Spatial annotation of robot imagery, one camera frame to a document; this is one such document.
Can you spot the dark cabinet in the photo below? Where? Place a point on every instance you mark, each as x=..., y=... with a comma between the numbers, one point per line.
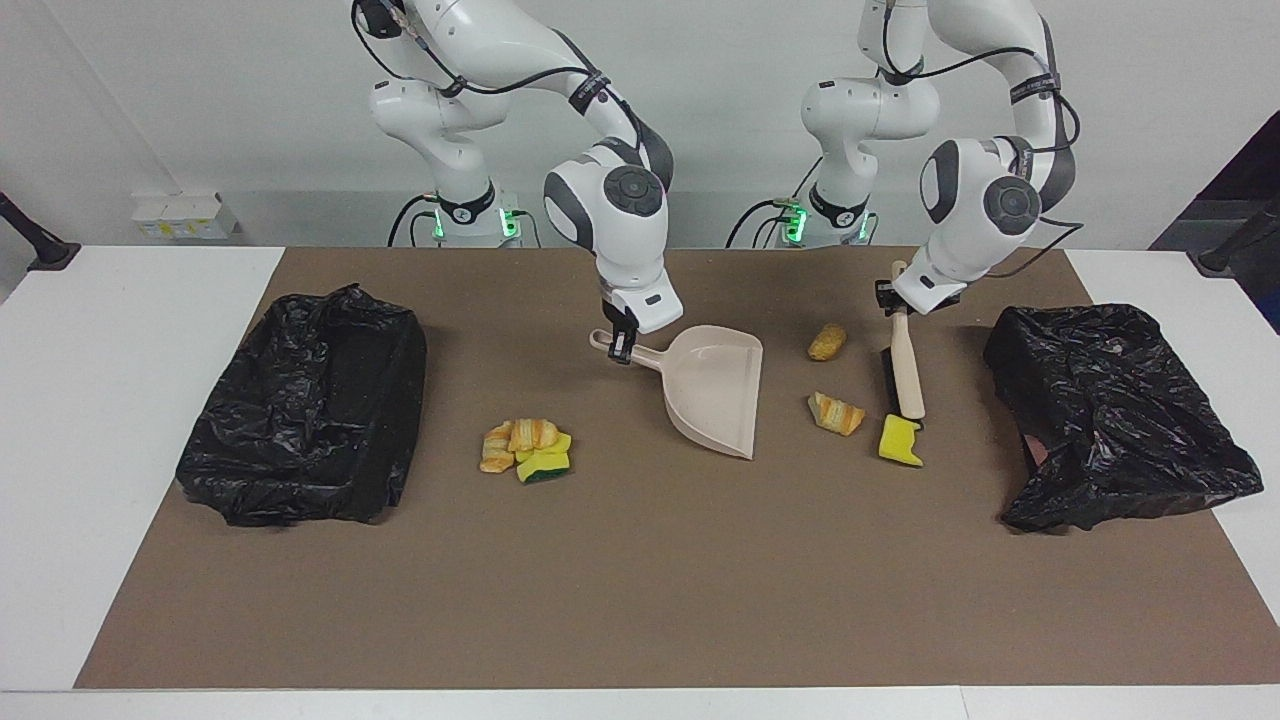
x=1250, y=180

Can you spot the pink bin rim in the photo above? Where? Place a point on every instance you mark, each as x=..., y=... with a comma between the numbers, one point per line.
x=1038, y=452

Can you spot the black bag lined pink bin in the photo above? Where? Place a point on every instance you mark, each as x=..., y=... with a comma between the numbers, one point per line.
x=1120, y=420

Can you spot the brown oval bread roll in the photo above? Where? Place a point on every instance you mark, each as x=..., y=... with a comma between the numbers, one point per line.
x=827, y=342

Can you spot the beige plastic dustpan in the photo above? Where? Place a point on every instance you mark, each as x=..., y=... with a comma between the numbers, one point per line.
x=715, y=390

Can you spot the yellow green sponge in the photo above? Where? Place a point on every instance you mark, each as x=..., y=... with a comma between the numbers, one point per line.
x=545, y=465

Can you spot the brown table mat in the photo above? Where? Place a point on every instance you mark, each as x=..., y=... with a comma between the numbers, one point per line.
x=600, y=620

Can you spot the white wall socket box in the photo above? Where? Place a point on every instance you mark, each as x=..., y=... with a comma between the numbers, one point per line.
x=185, y=215

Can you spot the beige hand brush black bristles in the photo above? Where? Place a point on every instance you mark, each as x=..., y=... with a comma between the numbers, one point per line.
x=908, y=380

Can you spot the plain yellow sponge piece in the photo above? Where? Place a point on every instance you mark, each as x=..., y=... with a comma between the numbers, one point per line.
x=900, y=442

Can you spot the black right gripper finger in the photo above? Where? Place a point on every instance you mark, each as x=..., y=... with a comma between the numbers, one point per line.
x=622, y=353

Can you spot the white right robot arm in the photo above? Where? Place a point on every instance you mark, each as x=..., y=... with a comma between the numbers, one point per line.
x=610, y=200

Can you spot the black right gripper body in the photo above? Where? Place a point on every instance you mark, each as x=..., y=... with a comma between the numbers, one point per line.
x=620, y=325

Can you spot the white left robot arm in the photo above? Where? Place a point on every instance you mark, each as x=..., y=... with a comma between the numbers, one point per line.
x=980, y=220

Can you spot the black stand foot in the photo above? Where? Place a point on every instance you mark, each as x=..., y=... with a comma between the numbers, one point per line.
x=1215, y=262
x=50, y=255

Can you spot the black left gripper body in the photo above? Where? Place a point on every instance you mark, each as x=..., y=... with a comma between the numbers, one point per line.
x=887, y=297

